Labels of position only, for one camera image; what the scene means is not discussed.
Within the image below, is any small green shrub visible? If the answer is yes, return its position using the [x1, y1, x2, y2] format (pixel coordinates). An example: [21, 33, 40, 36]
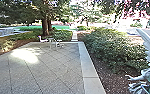
[50, 29, 74, 42]

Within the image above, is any large tree trunk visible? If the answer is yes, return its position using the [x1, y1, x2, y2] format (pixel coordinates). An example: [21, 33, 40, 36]
[40, 9, 54, 37]

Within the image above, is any dark green shrub bed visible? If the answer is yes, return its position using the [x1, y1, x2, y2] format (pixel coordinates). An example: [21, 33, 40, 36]
[83, 27, 150, 73]

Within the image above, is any low brownish hedge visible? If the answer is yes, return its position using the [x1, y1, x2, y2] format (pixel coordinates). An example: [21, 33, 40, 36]
[0, 31, 44, 60]

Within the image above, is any white angel statue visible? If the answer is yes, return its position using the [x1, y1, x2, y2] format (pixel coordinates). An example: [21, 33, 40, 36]
[124, 27, 150, 94]

